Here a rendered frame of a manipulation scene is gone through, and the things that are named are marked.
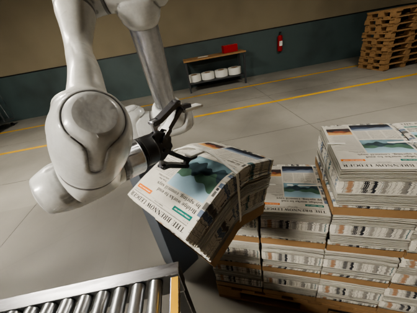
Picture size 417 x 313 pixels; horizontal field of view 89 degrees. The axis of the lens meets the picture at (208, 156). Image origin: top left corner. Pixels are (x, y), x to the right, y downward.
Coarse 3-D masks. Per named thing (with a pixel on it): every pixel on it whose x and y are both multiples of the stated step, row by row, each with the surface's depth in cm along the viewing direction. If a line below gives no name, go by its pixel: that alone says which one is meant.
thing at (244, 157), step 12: (192, 144) 83; (204, 144) 85; (216, 144) 87; (228, 156) 71; (240, 156) 73; (252, 156) 75; (264, 156) 77; (252, 168) 66; (264, 168) 73; (252, 180) 69; (264, 180) 75; (252, 192) 71; (264, 192) 79; (252, 204) 75
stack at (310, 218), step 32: (288, 192) 102; (320, 192) 98; (256, 224) 99; (288, 224) 95; (320, 224) 91; (352, 224) 87; (384, 224) 83; (416, 224) 80; (224, 256) 119; (256, 256) 112; (288, 256) 106; (320, 256) 100; (352, 256) 95; (384, 256) 92; (224, 288) 137; (288, 288) 121; (320, 288) 113; (352, 288) 107; (384, 288) 102
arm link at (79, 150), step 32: (64, 0) 54; (64, 32) 53; (96, 64) 38; (64, 96) 26; (96, 96) 26; (64, 128) 24; (96, 128) 25; (128, 128) 29; (64, 160) 27; (96, 160) 27
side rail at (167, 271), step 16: (128, 272) 82; (144, 272) 81; (160, 272) 80; (176, 272) 79; (64, 288) 80; (80, 288) 79; (96, 288) 78; (112, 288) 78; (128, 288) 79; (0, 304) 79; (16, 304) 78; (32, 304) 77
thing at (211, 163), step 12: (168, 156) 75; (204, 156) 72; (192, 168) 67; (204, 168) 65; (216, 168) 64; (228, 168) 64; (240, 168) 63; (228, 180) 59; (240, 180) 64; (240, 192) 65
